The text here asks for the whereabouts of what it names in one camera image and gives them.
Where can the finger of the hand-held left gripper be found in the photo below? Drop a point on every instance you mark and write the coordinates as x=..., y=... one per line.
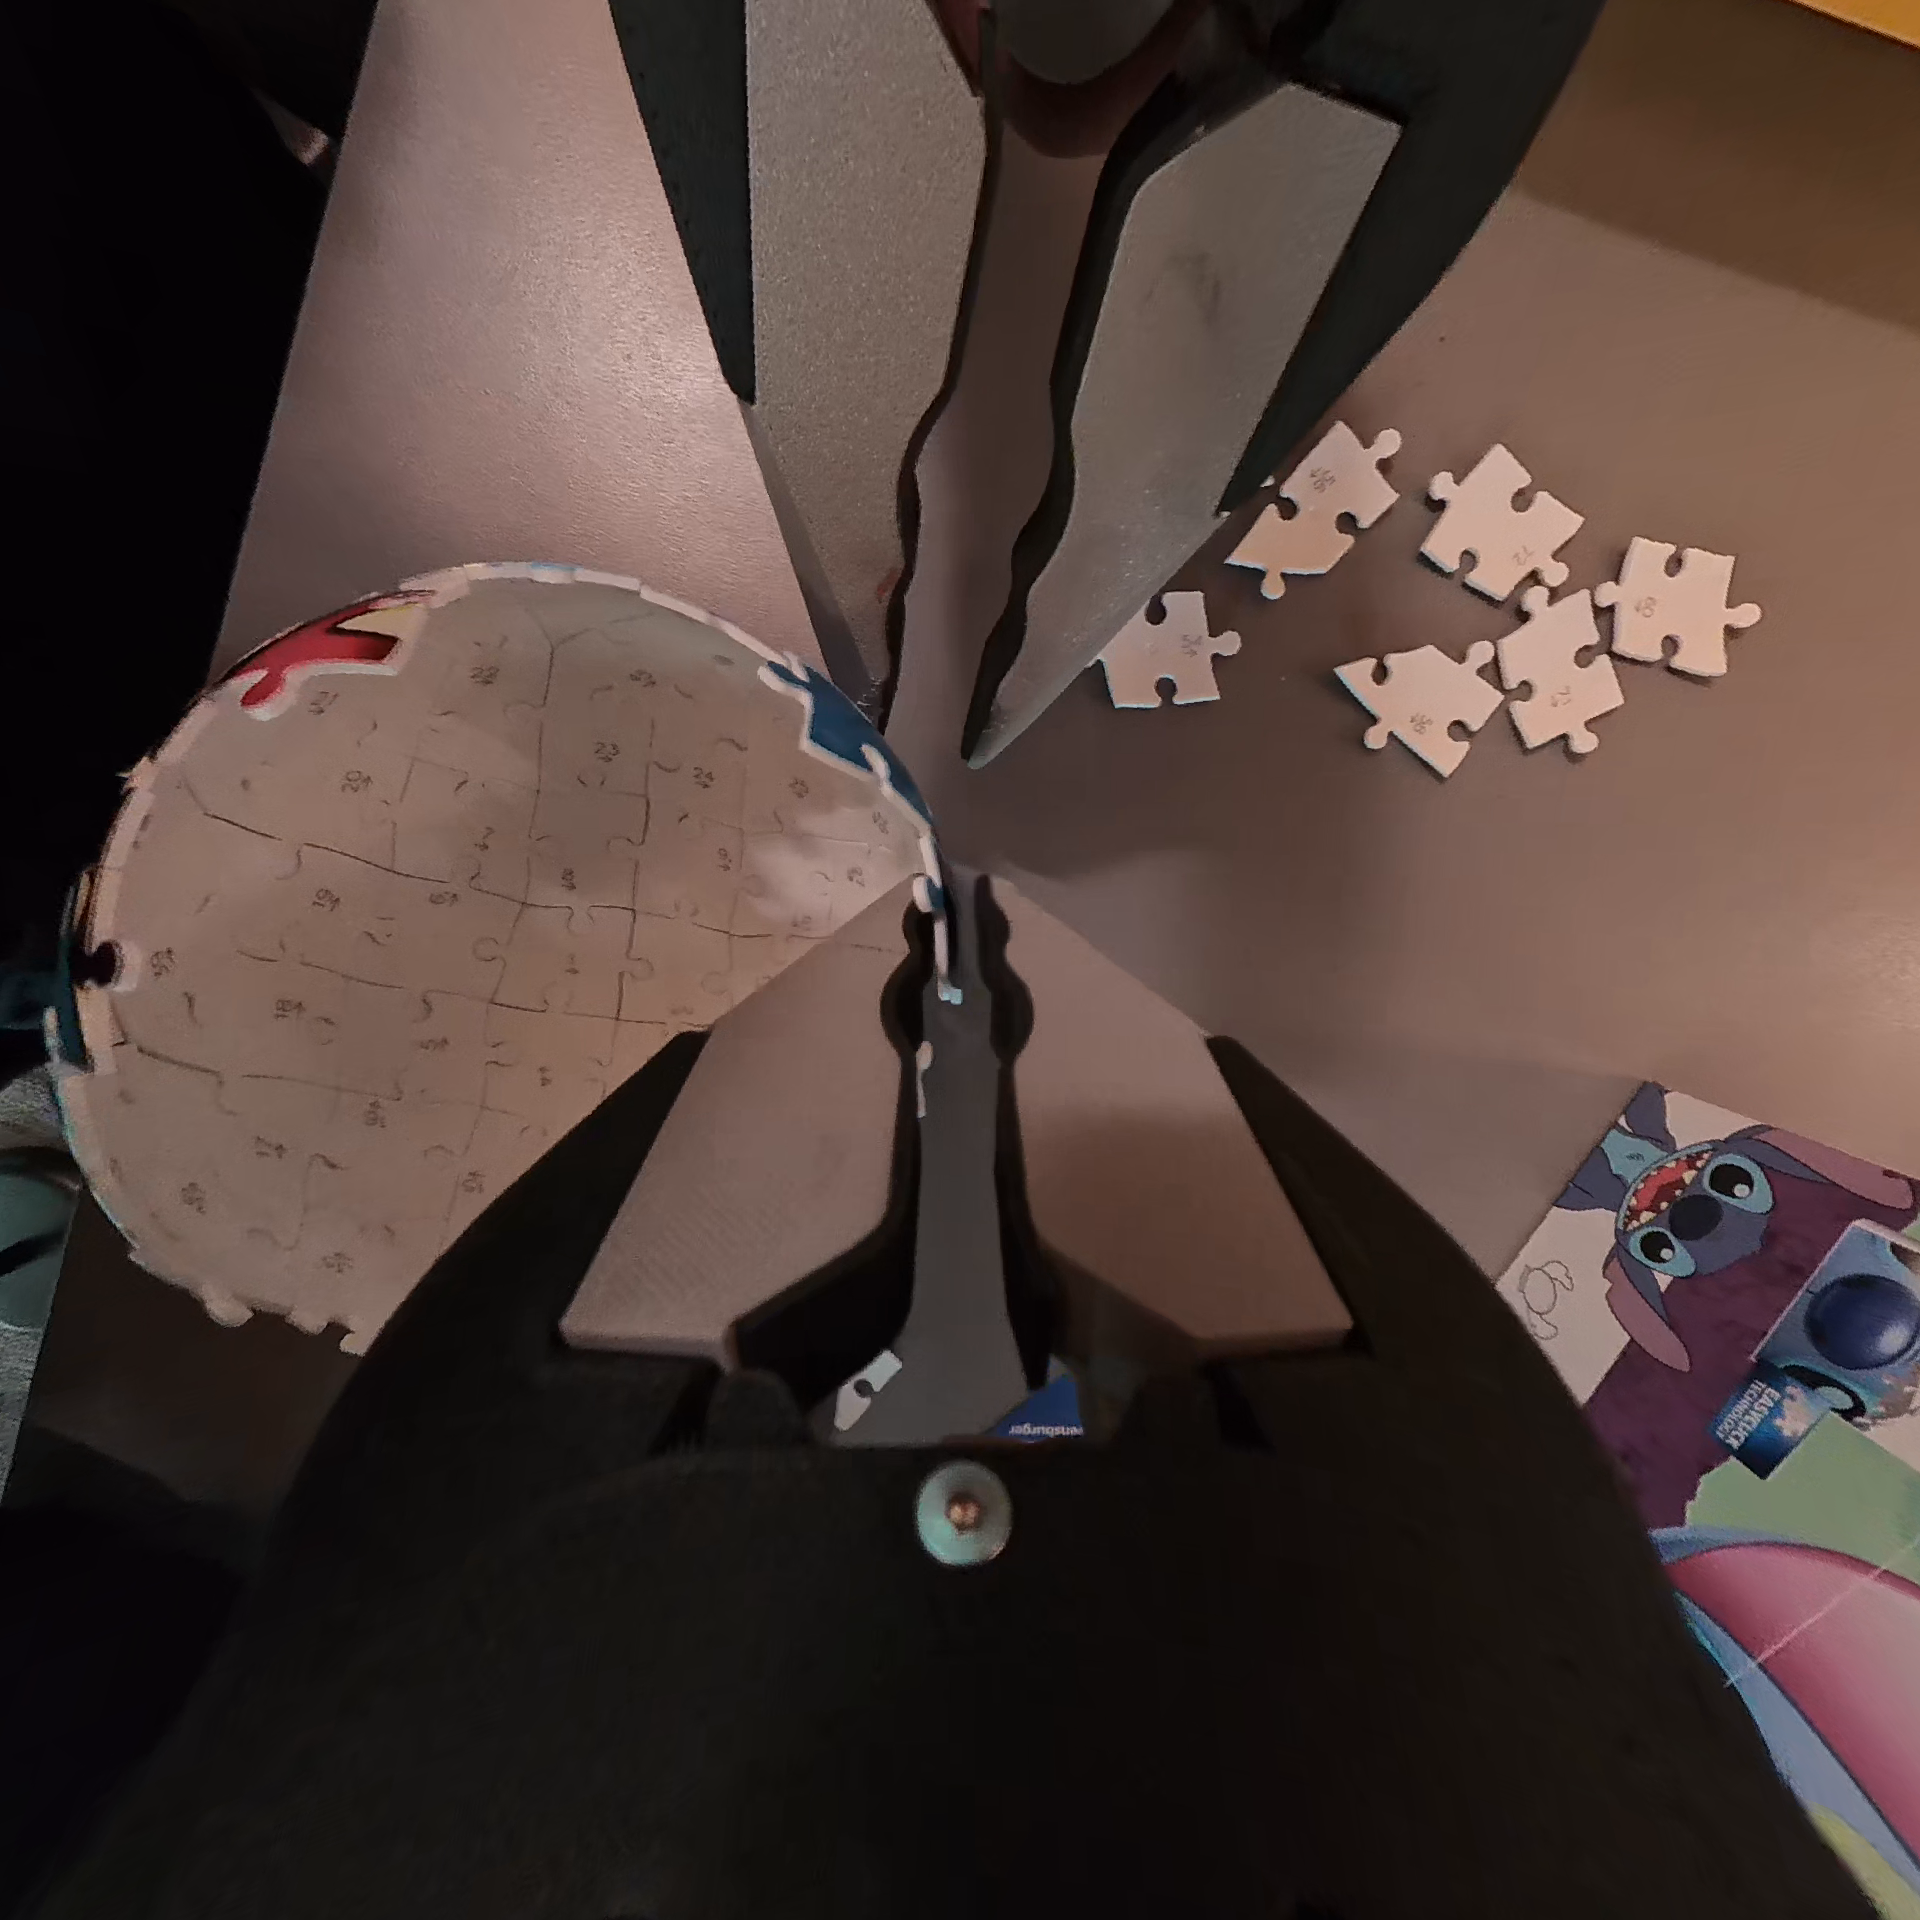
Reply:
x=1200, y=376
x=856, y=270

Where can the blue white puzzle ball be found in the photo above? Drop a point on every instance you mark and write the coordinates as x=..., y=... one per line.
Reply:
x=450, y=932

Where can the pile of puzzle pieces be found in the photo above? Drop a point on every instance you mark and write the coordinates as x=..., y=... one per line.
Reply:
x=1499, y=525

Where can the cartoon print puzzle box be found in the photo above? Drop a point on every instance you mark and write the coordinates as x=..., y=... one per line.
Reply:
x=1724, y=1200

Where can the person's dark clothing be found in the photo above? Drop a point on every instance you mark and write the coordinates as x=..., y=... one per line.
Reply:
x=120, y=452

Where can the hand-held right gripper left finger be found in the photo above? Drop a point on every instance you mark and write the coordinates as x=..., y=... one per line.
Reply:
x=720, y=1186

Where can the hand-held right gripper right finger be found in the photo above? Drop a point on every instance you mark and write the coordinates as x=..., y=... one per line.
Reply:
x=1170, y=1186

